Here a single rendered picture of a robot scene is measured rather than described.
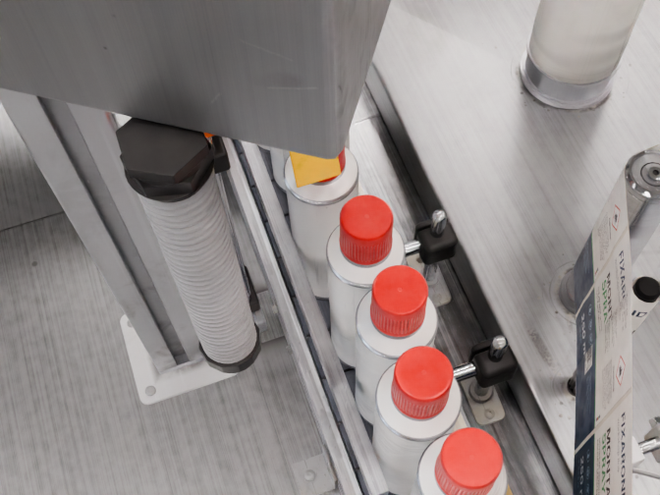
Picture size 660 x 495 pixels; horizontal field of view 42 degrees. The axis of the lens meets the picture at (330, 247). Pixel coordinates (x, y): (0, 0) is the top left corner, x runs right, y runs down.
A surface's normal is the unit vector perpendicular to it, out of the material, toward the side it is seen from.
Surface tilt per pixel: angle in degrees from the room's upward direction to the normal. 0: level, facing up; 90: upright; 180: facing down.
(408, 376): 2
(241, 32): 90
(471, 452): 3
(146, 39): 90
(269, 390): 0
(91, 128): 90
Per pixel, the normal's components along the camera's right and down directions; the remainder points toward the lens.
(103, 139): 0.33, 0.83
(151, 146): -0.02, -0.47
